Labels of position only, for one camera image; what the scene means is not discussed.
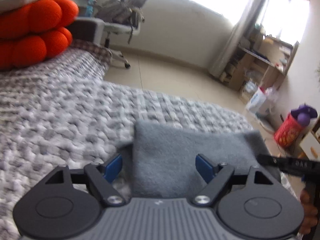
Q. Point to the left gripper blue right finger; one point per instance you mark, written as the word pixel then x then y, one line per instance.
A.
pixel 206 168

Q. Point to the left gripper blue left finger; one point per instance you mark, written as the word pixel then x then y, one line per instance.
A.
pixel 112 168

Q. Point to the grey knitted cat sweater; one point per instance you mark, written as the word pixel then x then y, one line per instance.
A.
pixel 159 162

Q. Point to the person's right hand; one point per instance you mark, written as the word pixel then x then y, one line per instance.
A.
pixel 310 213

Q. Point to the white wooden side cabinet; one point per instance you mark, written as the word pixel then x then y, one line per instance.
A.
pixel 309 145

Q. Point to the red patterned basket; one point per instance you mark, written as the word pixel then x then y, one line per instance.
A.
pixel 288 132

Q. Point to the grey white quilted bedspread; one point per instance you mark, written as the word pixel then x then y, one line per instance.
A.
pixel 60 121

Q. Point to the white blue cardboard box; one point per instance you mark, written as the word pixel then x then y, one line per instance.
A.
pixel 262 102

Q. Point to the wooden desk shelf unit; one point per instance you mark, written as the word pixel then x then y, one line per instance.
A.
pixel 260 61

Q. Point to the grey checkered blanket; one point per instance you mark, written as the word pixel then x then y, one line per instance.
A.
pixel 100 52

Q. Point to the white office chair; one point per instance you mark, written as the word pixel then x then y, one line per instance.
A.
pixel 130 30

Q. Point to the right beige curtain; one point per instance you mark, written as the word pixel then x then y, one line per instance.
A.
pixel 250 14

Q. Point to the orange pumpkin cushion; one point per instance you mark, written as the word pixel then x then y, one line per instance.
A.
pixel 36 32

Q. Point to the grey backpack on chair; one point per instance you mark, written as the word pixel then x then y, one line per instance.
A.
pixel 117 11

